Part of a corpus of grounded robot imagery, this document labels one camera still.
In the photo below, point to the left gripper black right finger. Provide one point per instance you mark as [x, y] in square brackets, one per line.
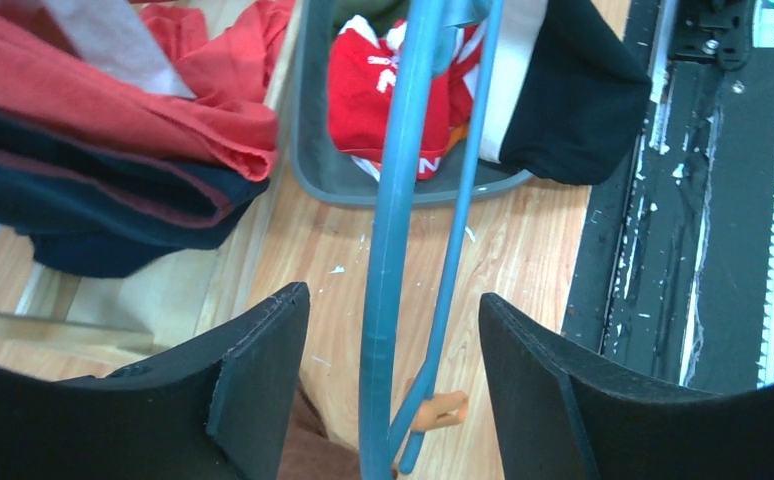
[562, 411]

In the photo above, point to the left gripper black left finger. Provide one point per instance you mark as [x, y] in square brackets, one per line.
[214, 407]

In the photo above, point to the black underwear cream waistband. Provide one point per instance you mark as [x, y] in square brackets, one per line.
[566, 98]

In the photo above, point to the red underwear white trim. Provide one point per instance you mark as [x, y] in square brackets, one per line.
[362, 73]

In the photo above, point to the blue-grey plastic clip hanger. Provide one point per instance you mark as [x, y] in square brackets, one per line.
[392, 440]

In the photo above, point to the orange underwear in basin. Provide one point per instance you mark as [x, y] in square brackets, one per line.
[456, 135]

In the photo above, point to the dark green underwear in basin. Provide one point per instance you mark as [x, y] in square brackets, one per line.
[381, 14]

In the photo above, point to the brown cloth on table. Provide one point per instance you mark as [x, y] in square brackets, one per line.
[308, 453]

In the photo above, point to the dark navy garment hanging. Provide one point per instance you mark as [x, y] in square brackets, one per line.
[93, 212]

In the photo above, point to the grey plastic basin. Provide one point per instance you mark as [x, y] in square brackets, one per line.
[331, 176]

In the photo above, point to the large red garment hanging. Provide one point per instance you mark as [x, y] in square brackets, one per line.
[128, 93]

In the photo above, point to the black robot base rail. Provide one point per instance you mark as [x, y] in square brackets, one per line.
[675, 272]

